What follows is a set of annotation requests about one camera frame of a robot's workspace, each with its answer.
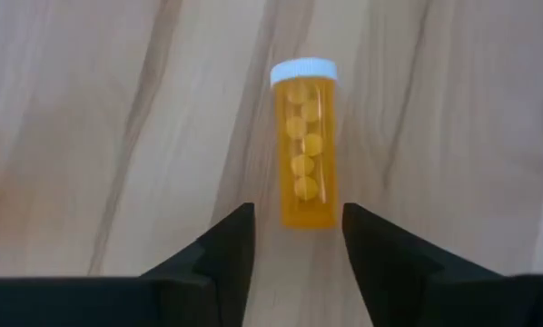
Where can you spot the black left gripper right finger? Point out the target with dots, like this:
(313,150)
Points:
(435,295)

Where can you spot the amber bottle with round pills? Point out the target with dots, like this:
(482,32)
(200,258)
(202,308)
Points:
(305,150)

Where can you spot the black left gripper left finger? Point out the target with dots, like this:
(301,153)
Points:
(117,302)

